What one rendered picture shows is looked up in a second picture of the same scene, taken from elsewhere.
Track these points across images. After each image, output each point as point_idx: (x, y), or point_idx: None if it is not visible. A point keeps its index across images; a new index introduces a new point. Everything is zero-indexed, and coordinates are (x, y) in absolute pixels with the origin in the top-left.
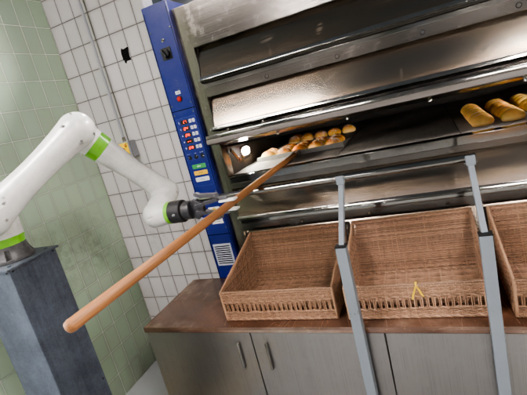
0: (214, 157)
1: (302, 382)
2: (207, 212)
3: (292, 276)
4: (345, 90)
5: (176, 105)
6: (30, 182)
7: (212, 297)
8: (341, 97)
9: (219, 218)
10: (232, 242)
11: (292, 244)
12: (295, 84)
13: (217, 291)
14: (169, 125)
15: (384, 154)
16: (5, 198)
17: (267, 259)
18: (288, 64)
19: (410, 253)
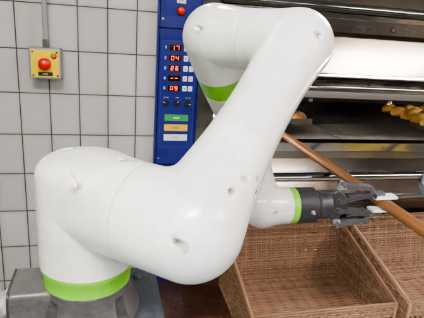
0: (199, 110)
1: None
2: (351, 212)
3: (264, 277)
4: (389, 70)
5: (172, 19)
6: (277, 144)
7: (175, 315)
8: (388, 77)
9: (365, 221)
10: None
11: (276, 239)
12: (336, 45)
13: (172, 303)
14: (141, 45)
15: (397, 148)
16: (258, 180)
17: (240, 257)
18: (341, 19)
19: (395, 253)
